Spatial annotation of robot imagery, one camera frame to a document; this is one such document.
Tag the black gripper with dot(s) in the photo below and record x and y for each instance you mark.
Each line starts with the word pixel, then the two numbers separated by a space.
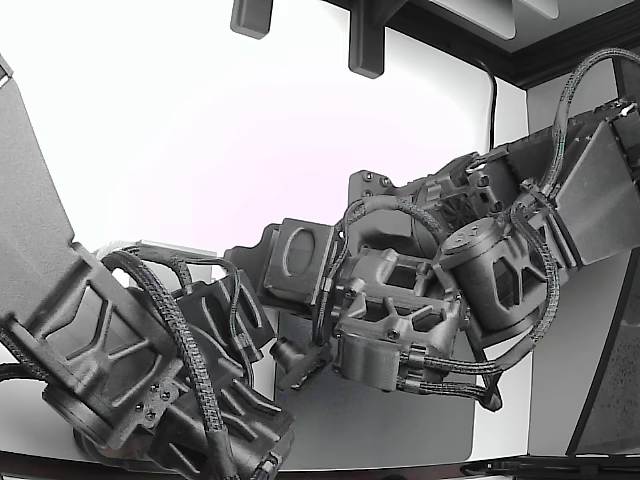
pixel 300 260

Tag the black six-joint robot arm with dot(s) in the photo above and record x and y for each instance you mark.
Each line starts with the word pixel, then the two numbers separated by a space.
pixel 590 200

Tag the grey ribbed robot arm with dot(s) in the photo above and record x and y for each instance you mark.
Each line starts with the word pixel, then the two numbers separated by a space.
pixel 75 325

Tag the grey rectangular mat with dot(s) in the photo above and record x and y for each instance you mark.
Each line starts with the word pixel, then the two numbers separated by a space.
pixel 375 430

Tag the large white panel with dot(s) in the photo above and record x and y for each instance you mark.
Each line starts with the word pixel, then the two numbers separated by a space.
pixel 480 15

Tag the black diagonal pole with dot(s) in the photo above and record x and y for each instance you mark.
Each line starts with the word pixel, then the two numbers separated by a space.
pixel 595 380

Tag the small white panel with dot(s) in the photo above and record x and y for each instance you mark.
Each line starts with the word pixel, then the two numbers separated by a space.
pixel 542 6

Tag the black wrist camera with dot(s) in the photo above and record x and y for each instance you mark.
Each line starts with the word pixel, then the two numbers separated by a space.
pixel 290 352

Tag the small black bracket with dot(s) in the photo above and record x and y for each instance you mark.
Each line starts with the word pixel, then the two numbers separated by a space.
pixel 250 17

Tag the large black bracket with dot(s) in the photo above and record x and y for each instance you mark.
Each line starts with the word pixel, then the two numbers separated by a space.
pixel 366 45

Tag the dark frame beam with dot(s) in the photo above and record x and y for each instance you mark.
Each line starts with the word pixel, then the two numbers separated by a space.
pixel 500 45

